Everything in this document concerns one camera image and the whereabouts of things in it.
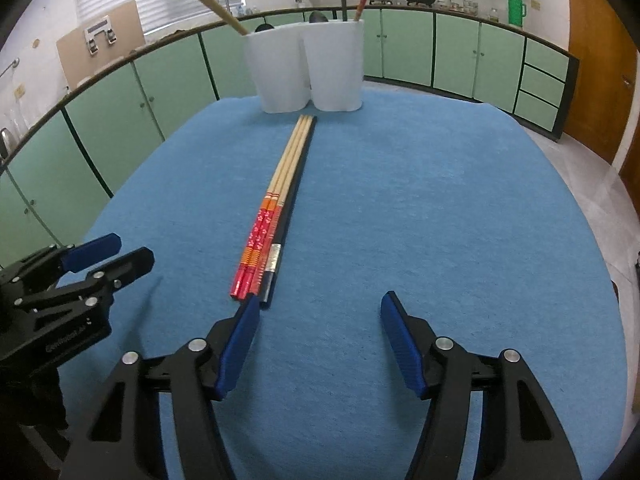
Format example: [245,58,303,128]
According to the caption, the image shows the plain bamboo chopstick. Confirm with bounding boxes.
[196,0,249,35]
[191,0,247,37]

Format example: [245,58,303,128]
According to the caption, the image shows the dark brown countertop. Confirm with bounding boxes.
[0,4,581,181]

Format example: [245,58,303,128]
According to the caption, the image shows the wooden door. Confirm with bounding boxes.
[617,85,640,196]
[560,0,637,163]

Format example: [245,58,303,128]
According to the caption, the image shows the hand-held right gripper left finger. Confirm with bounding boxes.
[65,301,262,480]

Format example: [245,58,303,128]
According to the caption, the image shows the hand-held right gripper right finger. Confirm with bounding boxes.
[380,291,583,480]

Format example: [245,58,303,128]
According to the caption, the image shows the green base cabinets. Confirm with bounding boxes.
[0,7,581,261]

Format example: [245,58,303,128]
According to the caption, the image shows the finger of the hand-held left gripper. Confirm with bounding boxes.
[15,233,122,282]
[15,246,156,312]

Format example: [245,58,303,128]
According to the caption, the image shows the blue mat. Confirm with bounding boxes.
[80,87,626,480]

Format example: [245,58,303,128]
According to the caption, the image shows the wooden board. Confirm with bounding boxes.
[56,0,146,88]

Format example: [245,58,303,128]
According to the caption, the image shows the white two-compartment utensil holder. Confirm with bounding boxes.
[243,19,365,114]

